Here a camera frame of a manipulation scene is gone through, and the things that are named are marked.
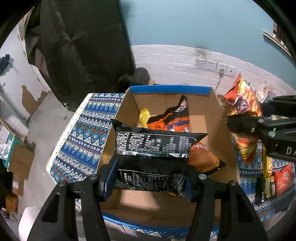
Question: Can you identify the green yellow snack packet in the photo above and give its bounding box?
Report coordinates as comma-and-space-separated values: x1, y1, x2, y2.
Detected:
261, 143, 277, 199

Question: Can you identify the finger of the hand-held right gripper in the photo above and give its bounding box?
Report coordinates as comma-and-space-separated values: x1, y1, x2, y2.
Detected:
227, 115, 264, 138
261, 95, 296, 117

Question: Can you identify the white wall shelf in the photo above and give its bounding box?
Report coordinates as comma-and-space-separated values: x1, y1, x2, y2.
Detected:
262, 30, 290, 54

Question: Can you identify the beige plug cable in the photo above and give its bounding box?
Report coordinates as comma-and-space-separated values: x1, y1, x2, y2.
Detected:
216, 69, 225, 93

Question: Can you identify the black covered cabinet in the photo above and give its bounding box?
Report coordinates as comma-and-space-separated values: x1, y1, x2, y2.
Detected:
25, 0, 137, 110

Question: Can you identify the black snack packet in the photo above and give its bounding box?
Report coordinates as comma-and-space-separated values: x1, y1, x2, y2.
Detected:
110, 118, 209, 198

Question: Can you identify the blue patterned tablecloth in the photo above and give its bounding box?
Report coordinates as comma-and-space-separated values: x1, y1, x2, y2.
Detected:
46, 92, 296, 240

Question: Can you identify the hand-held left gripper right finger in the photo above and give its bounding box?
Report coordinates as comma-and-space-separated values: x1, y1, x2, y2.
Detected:
184, 166, 269, 241

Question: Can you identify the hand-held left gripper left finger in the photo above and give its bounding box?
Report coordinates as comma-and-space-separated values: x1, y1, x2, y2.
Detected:
28, 152, 119, 241

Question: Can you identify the orange striped snack packet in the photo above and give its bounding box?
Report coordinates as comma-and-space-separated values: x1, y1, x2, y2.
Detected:
220, 72, 264, 163

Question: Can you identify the small red snack packet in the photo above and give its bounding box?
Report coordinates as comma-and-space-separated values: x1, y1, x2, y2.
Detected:
274, 163, 295, 198

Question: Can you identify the flat cardboard box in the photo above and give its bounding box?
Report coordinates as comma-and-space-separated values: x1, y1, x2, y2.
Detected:
9, 143, 36, 180

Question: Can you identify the white paper bag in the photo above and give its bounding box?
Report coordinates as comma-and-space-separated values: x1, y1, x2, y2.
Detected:
254, 81, 271, 103

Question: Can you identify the black round device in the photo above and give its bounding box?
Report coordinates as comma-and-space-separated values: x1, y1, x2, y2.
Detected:
115, 67, 151, 93

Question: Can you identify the teal box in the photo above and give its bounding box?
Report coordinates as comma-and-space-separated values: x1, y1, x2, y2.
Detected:
0, 132, 16, 161

